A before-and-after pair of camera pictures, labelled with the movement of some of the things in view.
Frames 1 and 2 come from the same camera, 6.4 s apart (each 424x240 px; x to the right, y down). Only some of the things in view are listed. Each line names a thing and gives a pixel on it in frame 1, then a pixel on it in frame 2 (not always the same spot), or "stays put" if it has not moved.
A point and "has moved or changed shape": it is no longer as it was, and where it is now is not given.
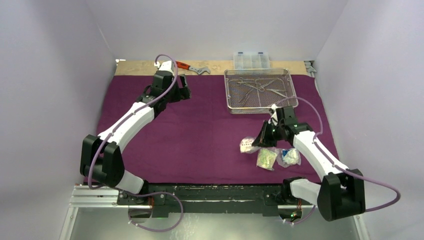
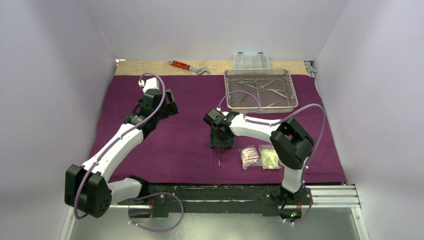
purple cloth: x=195 y=140 stays put
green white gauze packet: x=266 y=158 has moved or changed shape
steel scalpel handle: x=277 y=91 stays put
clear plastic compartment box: x=250 y=60 stays put
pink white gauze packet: x=246 y=146 → x=249 y=157
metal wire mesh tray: x=254 y=90 stays put
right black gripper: x=266 y=134 → x=219 y=144
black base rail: x=163 y=199 stays put
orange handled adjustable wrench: x=185 y=66 stays put
